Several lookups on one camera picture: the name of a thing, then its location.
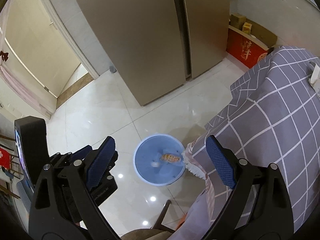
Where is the red cardboard gift box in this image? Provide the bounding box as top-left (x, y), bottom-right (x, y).
top-left (226, 25), bottom-right (269, 68)

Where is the gold double-door refrigerator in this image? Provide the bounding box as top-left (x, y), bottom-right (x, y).
top-left (76, 0), bottom-right (230, 106)

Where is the wooden chair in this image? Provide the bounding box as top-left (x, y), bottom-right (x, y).
top-left (120, 200), bottom-right (175, 240)

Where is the pink checked under-cloth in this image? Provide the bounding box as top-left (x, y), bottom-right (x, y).
top-left (182, 140), bottom-right (215, 224)

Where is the pink sheer curtain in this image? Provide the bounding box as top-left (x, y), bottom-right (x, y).
top-left (1, 0), bottom-right (51, 120)

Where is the blue plastic trash bin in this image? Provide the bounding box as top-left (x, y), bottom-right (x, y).
top-left (133, 134), bottom-right (185, 186)

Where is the cream interior door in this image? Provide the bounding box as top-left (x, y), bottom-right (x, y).
top-left (5, 0), bottom-right (80, 98)

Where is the orange snack wrapper in bin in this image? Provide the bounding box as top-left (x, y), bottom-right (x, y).
top-left (161, 153), bottom-right (181, 164)

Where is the small yellow box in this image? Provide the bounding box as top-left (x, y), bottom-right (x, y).
top-left (242, 22), bottom-right (252, 35)

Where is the purple checked tablecloth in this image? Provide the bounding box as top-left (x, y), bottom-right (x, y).
top-left (193, 46), bottom-right (319, 229)

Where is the brown cardboard box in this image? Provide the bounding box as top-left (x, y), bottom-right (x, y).
top-left (229, 12), bottom-right (246, 30)

